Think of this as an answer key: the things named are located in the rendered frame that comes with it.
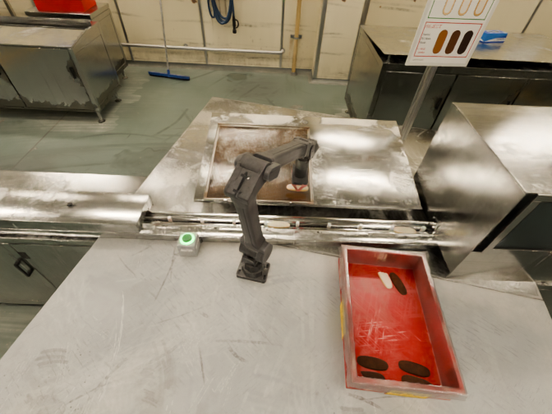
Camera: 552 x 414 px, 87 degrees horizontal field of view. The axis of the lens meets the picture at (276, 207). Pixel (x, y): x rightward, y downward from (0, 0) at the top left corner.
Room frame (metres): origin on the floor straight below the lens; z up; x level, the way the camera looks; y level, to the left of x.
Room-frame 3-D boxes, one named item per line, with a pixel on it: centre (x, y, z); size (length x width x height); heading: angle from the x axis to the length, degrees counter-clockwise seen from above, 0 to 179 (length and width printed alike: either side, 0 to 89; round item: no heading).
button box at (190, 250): (0.67, 0.34, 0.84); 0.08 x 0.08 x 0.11; 2
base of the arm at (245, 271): (0.59, 0.07, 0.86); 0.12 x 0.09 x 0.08; 80
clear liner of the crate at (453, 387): (0.43, -0.41, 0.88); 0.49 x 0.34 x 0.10; 177
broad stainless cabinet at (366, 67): (3.01, -1.73, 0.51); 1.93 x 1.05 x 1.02; 92
